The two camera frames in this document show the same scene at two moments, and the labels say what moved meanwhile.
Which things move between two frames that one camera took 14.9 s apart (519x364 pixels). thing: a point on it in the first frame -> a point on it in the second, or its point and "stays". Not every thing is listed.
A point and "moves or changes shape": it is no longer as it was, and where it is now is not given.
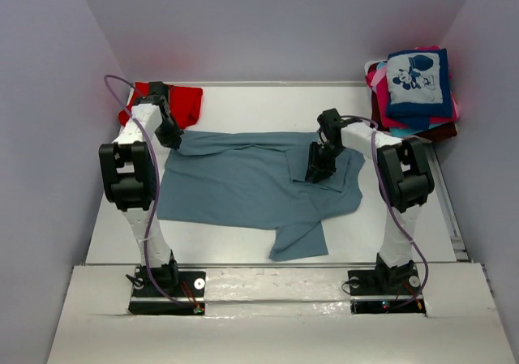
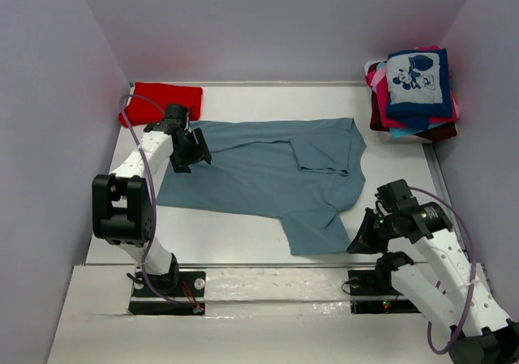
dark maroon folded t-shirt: x=434 y=133 stays
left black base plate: x=164 y=289 stays
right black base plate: x=392 y=290 stays
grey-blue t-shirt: x=257 y=179 moves or changes shape
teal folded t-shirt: x=404 y=132 stays
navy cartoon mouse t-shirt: x=418 y=87 stays
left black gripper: x=173 y=137 -> x=181 y=164
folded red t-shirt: x=186 y=103 stays
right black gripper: x=324 y=169 -> x=363 y=241
